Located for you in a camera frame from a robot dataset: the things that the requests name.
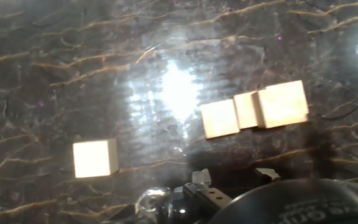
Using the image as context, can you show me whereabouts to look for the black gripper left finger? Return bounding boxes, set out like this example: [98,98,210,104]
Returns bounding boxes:
[171,168,233,224]

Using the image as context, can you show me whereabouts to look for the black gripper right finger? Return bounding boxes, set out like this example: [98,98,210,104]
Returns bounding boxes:
[254,167,282,185]

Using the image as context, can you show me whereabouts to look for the small wooden cube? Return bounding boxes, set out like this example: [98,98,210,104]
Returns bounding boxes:
[252,80,310,129]
[200,98,241,140]
[72,138,120,179]
[233,90,260,130]

